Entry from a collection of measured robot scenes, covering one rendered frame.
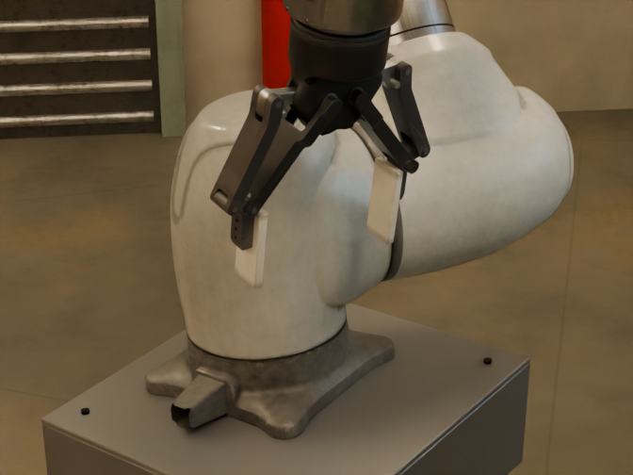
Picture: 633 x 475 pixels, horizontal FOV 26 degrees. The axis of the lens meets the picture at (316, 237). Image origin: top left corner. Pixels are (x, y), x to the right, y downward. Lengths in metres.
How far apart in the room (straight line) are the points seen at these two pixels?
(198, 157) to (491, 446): 0.40
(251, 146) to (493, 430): 0.43
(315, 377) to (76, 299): 1.76
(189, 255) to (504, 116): 0.32
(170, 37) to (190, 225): 2.55
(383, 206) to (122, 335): 1.74
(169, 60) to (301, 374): 2.56
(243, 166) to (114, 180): 2.56
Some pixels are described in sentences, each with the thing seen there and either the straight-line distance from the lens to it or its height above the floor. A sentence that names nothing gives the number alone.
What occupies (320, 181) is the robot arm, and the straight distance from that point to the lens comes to 1.20.
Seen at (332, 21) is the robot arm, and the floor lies 1.11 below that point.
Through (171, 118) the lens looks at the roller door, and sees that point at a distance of 3.82.
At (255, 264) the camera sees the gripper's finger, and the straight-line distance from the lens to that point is 1.07.
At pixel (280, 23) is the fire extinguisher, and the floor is 0.34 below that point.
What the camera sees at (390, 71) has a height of 1.05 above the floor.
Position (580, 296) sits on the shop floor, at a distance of 3.02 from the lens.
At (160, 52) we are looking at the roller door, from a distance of 3.75.
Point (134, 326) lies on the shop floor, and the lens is 2.87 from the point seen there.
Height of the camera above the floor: 1.40
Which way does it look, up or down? 26 degrees down
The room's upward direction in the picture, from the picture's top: straight up
